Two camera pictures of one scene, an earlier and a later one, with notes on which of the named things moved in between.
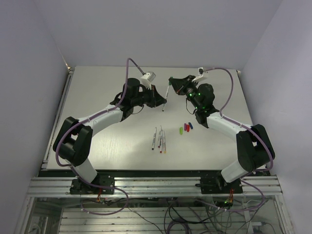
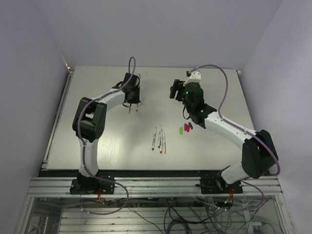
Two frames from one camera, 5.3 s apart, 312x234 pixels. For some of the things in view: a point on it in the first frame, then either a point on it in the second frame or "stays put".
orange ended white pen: x=164 y=141 stays put
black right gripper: x=179 y=85 -> x=178 y=86
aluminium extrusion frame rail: x=155 y=186 stays put
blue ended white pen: x=154 y=139 stays put
